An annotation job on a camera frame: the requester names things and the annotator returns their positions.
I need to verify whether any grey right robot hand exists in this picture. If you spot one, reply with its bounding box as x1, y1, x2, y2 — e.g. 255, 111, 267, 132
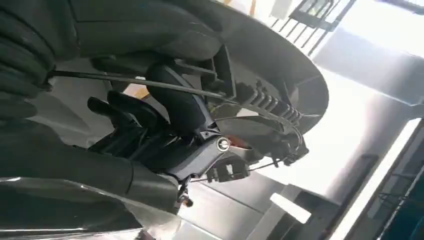
0, 0, 311, 215

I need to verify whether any black ceiling grille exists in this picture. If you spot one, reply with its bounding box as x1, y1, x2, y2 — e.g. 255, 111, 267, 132
269, 0, 358, 57

